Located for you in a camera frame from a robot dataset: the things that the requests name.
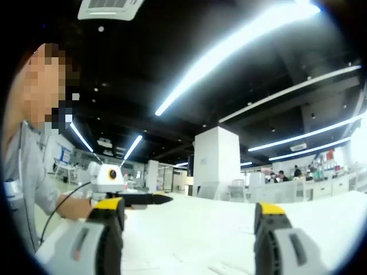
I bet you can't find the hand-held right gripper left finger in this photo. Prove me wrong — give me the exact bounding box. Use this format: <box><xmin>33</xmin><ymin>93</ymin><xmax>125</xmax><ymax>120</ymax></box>
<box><xmin>42</xmin><ymin>197</ymin><xmax>126</xmax><ymax>275</ymax></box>

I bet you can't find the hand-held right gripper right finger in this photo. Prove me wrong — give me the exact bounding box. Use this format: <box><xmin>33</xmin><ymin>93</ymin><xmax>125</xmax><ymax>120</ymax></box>
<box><xmin>253</xmin><ymin>202</ymin><xmax>330</xmax><ymax>275</ymax></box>

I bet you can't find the ceiling light strip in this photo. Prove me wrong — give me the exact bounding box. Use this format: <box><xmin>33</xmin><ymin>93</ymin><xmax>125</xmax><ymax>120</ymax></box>
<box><xmin>248</xmin><ymin>113</ymin><xmax>365</xmax><ymax>152</ymax></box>
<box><xmin>69</xmin><ymin>121</ymin><xmax>94</xmax><ymax>153</ymax></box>
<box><xmin>268</xmin><ymin>136</ymin><xmax>352</xmax><ymax>162</ymax></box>
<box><xmin>154</xmin><ymin>5</ymin><xmax>322</xmax><ymax>117</ymax></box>
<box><xmin>123</xmin><ymin>135</ymin><xmax>143</xmax><ymax>161</ymax></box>

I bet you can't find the person's grey shirt torso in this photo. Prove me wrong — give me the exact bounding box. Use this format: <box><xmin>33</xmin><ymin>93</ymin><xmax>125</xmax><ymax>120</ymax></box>
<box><xmin>2</xmin><ymin>120</ymin><xmax>63</xmax><ymax>254</ymax></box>

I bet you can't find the white square pillar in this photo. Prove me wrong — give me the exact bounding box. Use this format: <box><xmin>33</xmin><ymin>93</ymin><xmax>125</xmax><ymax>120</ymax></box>
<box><xmin>193</xmin><ymin>125</ymin><xmax>241</xmax><ymax>198</ymax></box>

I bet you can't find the grey chest device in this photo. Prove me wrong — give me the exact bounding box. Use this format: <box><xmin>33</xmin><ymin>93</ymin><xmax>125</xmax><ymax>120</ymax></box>
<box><xmin>2</xmin><ymin>179</ymin><xmax>23</xmax><ymax>213</ymax></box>

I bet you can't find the shelf with colourful boxes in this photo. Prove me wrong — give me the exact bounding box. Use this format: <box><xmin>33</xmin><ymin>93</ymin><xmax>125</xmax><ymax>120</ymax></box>
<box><xmin>313</xmin><ymin>148</ymin><xmax>349</xmax><ymax>176</ymax></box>

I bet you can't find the white curved ceiling trim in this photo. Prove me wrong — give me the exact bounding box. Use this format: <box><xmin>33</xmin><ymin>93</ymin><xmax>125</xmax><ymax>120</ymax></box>
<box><xmin>219</xmin><ymin>65</ymin><xmax>362</xmax><ymax>123</ymax></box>

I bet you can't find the white ceiling air conditioner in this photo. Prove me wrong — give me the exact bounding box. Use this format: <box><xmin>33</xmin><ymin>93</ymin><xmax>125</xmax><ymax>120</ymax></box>
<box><xmin>77</xmin><ymin>0</ymin><xmax>146</xmax><ymax>21</ymax></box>

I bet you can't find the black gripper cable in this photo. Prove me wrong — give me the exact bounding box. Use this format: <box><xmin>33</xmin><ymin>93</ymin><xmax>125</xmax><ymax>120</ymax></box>
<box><xmin>38</xmin><ymin>180</ymin><xmax>94</xmax><ymax>246</ymax></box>

